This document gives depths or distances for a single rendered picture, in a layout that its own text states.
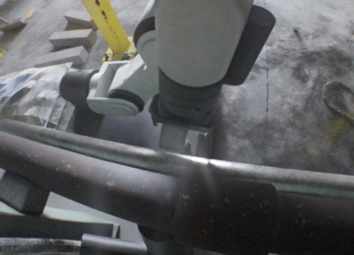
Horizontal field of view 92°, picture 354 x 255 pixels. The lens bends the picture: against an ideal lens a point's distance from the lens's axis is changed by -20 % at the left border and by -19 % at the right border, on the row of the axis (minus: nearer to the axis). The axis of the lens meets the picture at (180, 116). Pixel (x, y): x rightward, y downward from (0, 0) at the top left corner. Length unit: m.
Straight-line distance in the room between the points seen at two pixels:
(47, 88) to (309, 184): 1.16
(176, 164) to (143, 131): 0.44
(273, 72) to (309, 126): 0.33
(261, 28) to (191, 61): 0.07
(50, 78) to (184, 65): 1.10
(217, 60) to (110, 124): 0.76
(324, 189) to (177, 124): 0.28
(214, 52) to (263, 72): 0.98
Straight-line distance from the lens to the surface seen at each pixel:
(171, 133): 0.34
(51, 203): 0.36
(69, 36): 1.76
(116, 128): 0.87
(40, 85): 1.24
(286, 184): 0.39
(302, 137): 0.99
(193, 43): 0.16
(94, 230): 0.25
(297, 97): 1.08
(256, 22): 0.20
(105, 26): 1.27
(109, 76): 0.86
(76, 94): 0.86
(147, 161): 0.41
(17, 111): 1.27
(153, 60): 0.47
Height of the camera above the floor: 0.86
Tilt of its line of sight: 59 degrees down
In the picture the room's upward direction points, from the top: 22 degrees counter-clockwise
